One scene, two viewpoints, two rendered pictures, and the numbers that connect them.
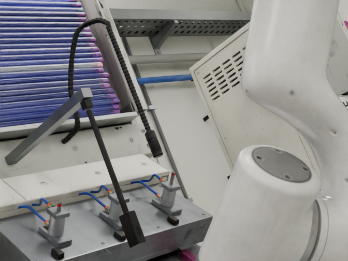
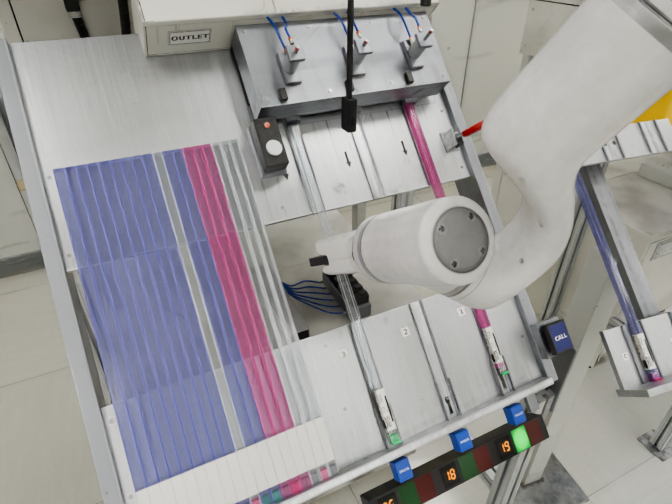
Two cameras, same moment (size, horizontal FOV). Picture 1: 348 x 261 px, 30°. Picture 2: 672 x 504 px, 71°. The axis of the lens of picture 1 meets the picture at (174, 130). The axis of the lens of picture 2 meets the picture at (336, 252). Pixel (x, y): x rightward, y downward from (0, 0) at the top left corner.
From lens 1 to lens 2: 0.40 m
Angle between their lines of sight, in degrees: 51
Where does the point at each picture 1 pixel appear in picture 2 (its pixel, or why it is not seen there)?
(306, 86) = (540, 183)
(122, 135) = not seen: outside the picture
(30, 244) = (263, 72)
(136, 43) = not seen: outside the picture
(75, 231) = (310, 66)
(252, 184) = (417, 255)
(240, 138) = not seen: outside the picture
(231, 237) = (385, 259)
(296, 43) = (565, 136)
